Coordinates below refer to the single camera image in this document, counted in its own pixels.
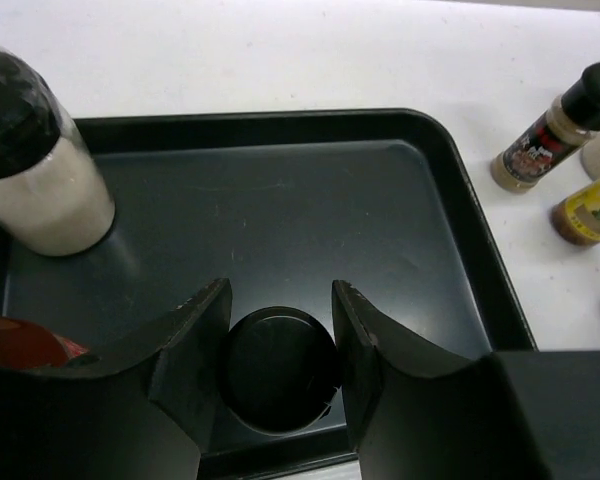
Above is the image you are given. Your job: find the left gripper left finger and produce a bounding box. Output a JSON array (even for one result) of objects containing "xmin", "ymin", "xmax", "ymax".
[{"xmin": 0, "ymin": 279, "xmax": 231, "ymax": 479}]

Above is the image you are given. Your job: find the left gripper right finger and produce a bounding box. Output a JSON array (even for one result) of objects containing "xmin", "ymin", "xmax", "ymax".
[{"xmin": 331, "ymin": 280, "xmax": 549, "ymax": 479}]

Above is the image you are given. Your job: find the black-capped pepper shaker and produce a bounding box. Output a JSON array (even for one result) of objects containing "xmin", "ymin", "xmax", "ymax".
[{"xmin": 217, "ymin": 306, "xmax": 342, "ymax": 436}]

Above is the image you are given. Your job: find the red chili sauce bottle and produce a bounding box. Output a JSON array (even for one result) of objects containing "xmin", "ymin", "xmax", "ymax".
[{"xmin": 0, "ymin": 316, "xmax": 88, "ymax": 370}]

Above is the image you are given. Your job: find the white salt dispenser bottle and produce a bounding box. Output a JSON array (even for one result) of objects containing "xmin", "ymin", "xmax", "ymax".
[{"xmin": 0, "ymin": 50, "xmax": 116, "ymax": 256}]

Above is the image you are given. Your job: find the brown-capped yellow sauce bottle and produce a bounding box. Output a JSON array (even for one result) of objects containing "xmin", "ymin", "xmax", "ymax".
[{"xmin": 550, "ymin": 179, "xmax": 600, "ymax": 246}]

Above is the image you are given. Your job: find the black-capped spice jar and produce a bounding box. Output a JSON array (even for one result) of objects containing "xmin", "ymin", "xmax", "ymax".
[{"xmin": 490, "ymin": 62, "xmax": 600, "ymax": 194}]

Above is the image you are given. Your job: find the black rectangular tray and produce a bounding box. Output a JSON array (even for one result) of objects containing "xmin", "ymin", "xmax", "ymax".
[{"xmin": 0, "ymin": 107, "xmax": 538, "ymax": 457}]

